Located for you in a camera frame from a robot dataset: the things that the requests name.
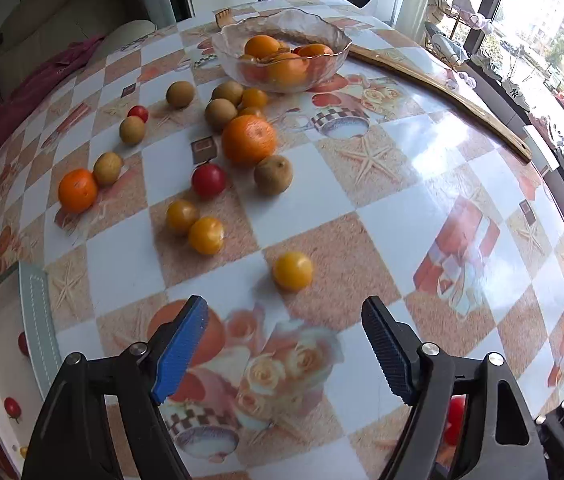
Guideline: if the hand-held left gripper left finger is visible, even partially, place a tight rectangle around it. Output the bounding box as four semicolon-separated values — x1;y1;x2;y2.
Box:
21;295;209;480

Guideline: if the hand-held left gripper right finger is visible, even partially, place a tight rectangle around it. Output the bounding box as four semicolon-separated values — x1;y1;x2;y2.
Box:
361;295;549;480

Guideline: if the yellow cherry tomato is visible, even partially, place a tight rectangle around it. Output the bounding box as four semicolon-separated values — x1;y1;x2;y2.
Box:
241;88;269;109
272;252;314;292
165;200;200;234
188;217;225;256

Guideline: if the red round object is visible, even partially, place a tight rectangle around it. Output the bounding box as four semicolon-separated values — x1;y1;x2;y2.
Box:
443;396;466;447

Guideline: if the small orange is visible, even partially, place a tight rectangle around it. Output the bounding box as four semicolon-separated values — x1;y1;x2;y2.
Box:
58;169;99;214

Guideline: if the brown round fruit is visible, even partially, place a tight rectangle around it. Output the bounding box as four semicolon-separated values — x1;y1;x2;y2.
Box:
119;116;147;146
211;81;244;106
93;152;124;187
166;81;196;109
204;98;238;130
254;154;294;196

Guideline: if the large orange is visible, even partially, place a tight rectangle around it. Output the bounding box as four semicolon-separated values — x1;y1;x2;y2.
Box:
221;115;277;166

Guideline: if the long wooden back scratcher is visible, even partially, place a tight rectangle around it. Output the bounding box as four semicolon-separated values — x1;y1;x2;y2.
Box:
215;8;533;163

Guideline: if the pink cloth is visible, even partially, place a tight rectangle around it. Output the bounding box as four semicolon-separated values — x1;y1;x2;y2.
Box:
0;34;107;162

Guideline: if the shoe rack with shoes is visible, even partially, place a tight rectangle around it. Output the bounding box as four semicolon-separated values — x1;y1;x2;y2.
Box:
423;0;564;186

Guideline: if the clear glass bowl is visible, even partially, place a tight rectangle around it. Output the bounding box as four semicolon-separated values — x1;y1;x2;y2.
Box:
211;8;353;94

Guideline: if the beige sofa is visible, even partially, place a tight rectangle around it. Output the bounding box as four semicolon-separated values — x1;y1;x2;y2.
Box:
0;0;158;221

